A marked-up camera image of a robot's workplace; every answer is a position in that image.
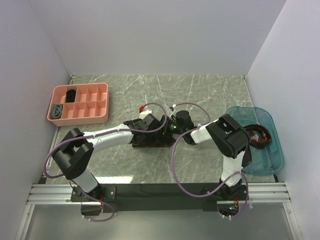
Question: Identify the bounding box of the purple cable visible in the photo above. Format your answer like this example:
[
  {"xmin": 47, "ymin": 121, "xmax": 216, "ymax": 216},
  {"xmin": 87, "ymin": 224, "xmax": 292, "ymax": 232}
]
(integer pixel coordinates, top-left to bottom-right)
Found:
[
  {"xmin": 43, "ymin": 102, "xmax": 169, "ymax": 222},
  {"xmin": 169, "ymin": 102, "xmax": 250, "ymax": 221}
]

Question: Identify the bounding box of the pink compartment organizer tray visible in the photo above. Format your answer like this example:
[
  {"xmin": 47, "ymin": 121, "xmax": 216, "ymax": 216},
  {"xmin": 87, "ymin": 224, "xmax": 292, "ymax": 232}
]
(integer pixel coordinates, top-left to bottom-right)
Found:
[{"xmin": 47, "ymin": 82, "xmax": 109, "ymax": 127}]

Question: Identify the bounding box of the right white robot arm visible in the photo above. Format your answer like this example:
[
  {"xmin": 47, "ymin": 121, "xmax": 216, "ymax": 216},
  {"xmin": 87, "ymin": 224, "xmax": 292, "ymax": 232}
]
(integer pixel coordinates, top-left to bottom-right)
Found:
[{"xmin": 171, "ymin": 114, "xmax": 251, "ymax": 200}]

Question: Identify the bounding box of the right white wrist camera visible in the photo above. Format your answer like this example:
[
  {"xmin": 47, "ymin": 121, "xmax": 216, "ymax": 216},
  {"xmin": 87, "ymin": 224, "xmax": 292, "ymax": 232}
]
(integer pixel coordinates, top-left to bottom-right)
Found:
[{"xmin": 168, "ymin": 104, "xmax": 177, "ymax": 118}]

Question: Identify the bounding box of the aluminium frame rail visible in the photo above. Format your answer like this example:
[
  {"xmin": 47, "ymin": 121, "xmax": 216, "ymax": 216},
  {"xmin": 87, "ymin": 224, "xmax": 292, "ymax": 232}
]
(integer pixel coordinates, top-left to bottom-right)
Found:
[{"xmin": 15, "ymin": 182, "xmax": 293, "ymax": 240}]

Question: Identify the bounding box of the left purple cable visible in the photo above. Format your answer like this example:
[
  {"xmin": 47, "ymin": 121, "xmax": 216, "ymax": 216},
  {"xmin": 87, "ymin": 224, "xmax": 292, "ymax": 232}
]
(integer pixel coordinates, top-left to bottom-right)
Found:
[{"xmin": 43, "ymin": 102, "xmax": 169, "ymax": 222}]

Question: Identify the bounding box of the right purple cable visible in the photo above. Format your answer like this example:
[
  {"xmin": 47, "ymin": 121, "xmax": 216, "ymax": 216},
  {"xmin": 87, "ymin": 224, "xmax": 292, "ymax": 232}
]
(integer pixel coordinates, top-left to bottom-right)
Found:
[{"xmin": 169, "ymin": 102, "xmax": 250, "ymax": 221}]

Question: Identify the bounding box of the black rolled tie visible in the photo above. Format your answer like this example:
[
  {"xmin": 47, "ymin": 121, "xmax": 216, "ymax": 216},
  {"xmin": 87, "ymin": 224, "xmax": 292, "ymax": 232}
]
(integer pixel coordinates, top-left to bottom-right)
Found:
[{"xmin": 65, "ymin": 89, "xmax": 77, "ymax": 103}]

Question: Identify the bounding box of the grey patterned rolled tie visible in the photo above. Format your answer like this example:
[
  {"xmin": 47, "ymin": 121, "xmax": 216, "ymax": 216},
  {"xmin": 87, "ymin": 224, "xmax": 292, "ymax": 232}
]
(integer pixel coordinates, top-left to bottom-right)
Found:
[{"xmin": 50, "ymin": 104, "xmax": 63, "ymax": 119}]

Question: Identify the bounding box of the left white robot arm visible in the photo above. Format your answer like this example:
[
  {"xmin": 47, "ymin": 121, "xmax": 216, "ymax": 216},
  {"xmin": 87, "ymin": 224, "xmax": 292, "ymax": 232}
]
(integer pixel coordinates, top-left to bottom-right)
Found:
[{"xmin": 52, "ymin": 113, "xmax": 168, "ymax": 201}]

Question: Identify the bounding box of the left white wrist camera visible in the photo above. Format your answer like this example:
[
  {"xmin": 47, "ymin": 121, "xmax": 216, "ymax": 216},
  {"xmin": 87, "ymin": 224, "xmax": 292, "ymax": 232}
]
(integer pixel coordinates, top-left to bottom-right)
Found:
[{"xmin": 139, "ymin": 106, "xmax": 153, "ymax": 120}]

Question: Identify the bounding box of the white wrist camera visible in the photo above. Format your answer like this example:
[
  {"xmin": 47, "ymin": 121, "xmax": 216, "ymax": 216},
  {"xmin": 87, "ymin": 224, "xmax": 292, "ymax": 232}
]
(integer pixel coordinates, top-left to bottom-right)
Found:
[
  {"xmin": 168, "ymin": 104, "xmax": 177, "ymax": 118},
  {"xmin": 139, "ymin": 106, "xmax": 153, "ymax": 120}
]

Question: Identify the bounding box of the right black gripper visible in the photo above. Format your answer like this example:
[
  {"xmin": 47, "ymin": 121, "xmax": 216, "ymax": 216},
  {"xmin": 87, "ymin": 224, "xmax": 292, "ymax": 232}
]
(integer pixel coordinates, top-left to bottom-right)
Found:
[{"xmin": 157, "ymin": 115, "xmax": 185, "ymax": 139}]

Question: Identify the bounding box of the dark red patterned tie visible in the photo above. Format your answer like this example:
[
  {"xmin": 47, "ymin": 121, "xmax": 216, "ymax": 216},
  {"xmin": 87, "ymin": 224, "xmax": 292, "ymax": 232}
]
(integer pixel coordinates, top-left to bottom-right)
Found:
[{"xmin": 242, "ymin": 124, "xmax": 272, "ymax": 168}]

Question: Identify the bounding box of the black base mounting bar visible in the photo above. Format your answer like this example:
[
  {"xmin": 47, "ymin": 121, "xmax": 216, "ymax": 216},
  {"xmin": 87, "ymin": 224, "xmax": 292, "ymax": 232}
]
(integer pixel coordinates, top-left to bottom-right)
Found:
[{"xmin": 69, "ymin": 182, "xmax": 248, "ymax": 214}]

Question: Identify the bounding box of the teal transparent plastic bin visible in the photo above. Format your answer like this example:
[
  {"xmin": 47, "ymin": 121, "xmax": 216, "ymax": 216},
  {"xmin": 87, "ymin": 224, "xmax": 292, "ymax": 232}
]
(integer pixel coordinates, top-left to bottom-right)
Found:
[{"xmin": 226, "ymin": 106, "xmax": 285, "ymax": 176}]

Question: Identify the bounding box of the brown blue floral tie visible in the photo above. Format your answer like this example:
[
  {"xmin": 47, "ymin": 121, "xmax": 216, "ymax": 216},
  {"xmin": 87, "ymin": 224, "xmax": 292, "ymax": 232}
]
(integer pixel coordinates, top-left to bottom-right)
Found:
[{"xmin": 131, "ymin": 136, "xmax": 176, "ymax": 148}]

